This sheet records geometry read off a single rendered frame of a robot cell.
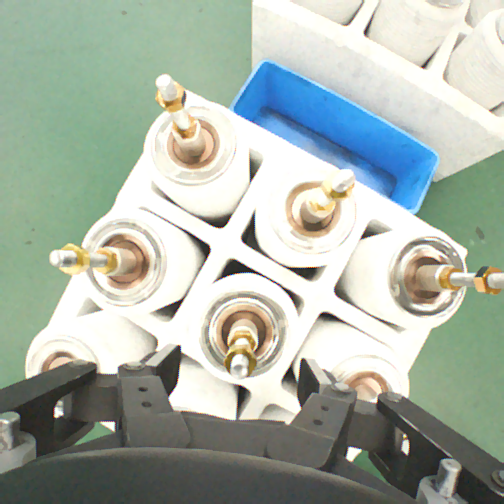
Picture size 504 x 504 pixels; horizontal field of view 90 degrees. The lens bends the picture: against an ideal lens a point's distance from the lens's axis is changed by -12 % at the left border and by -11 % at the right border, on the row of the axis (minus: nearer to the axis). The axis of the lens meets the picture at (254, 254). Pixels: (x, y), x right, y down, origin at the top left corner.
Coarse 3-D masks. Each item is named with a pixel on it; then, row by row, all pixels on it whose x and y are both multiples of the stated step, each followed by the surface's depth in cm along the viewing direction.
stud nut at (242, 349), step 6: (234, 348) 16; (240, 348) 16; (246, 348) 16; (228, 354) 16; (234, 354) 16; (240, 354) 16; (246, 354) 16; (252, 354) 16; (228, 360) 16; (252, 360) 16; (228, 366) 16; (252, 366) 16; (228, 372) 16
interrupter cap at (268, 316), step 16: (240, 288) 23; (208, 304) 23; (224, 304) 23; (240, 304) 23; (256, 304) 23; (272, 304) 23; (208, 320) 23; (224, 320) 23; (256, 320) 24; (272, 320) 23; (208, 336) 23; (224, 336) 23; (272, 336) 23; (288, 336) 23; (208, 352) 23; (224, 352) 23; (256, 352) 23; (272, 352) 23; (224, 368) 23; (256, 368) 23
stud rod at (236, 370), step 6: (240, 342) 18; (246, 342) 19; (234, 360) 15; (240, 360) 15; (246, 360) 15; (234, 366) 14; (240, 366) 14; (246, 366) 14; (234, 372) 14; (240, 372) 14; (246, 372) 14; (234, 378) 14; (240, 378) 14
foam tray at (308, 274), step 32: (192, 96) 32; (256, 128) 32; (256, 160) 35; (288, 160) 31; (320, 160) 32; (128, 192) 31; (160, 192) 35; (256, 192) 31; (192, 224) 31; (384, 224) 32; (416, 224) 31; (224, 256) 31; (256, 256) 31; (192, 288) 31; (288, 288) 31; (320, 288) 31; (64, 320) 30; (160, 320) 31; (352, 320) 31; (384, 320) 37; (192, 352) 30; (416, 352) 30; (256, 384) 30; (288, 384) 33; (256, 416) 30; (352, 448) 30
